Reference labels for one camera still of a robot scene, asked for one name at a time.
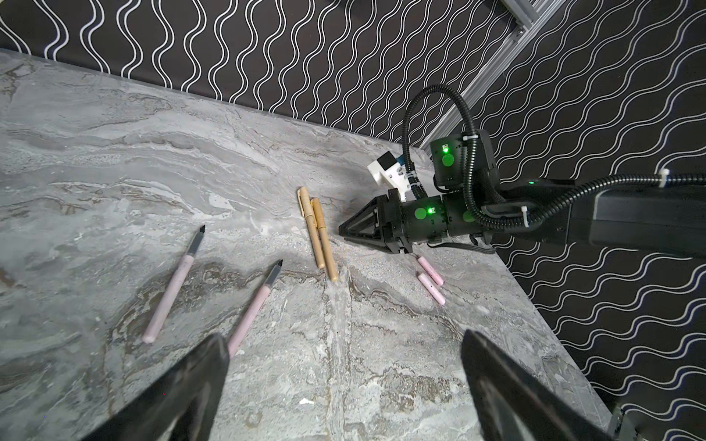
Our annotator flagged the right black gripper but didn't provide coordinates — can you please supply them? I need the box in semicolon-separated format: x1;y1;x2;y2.
338;190;447;254

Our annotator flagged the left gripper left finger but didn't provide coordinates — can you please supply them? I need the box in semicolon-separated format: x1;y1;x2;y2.
85;333;230;440

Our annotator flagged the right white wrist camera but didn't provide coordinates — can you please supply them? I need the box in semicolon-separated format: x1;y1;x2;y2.
367;151;411;202

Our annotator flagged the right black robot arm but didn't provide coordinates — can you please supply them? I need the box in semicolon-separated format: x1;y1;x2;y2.
338;132;705;257

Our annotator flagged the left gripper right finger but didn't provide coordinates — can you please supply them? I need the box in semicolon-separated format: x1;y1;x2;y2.
461;330;610;440

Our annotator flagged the pink pen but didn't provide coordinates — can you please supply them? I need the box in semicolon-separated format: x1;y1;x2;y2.
142;225;206;344
227;259;283;358

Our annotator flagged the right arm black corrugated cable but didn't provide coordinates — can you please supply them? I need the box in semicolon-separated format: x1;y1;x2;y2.
401;83;706;233

